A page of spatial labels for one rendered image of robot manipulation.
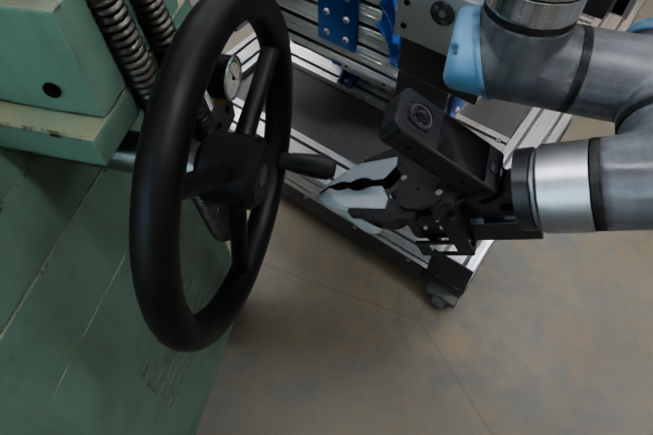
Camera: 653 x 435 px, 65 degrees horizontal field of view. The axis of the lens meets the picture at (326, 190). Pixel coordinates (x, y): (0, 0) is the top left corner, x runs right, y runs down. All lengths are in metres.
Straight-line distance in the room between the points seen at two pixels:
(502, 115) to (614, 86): 0.91
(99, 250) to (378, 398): 0.74
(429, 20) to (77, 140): 0.48
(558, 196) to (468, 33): 0.15
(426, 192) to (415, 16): 0.33
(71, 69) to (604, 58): 0.39
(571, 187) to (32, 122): 0.40
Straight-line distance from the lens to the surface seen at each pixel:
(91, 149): 0.40
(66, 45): 0.36
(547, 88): 0.47
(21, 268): 0.52
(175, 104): 0.29
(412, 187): 0.46
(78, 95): 0.40
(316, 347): 1.20
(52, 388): 0.63
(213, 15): 0.33
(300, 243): 1.32
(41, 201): 0.52
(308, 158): 0.52
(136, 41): 0.39
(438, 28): 0.72
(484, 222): 0.49
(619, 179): 0.42
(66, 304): 0.60
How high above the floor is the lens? 1.14
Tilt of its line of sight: 54 degrees down
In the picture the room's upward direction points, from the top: straight up
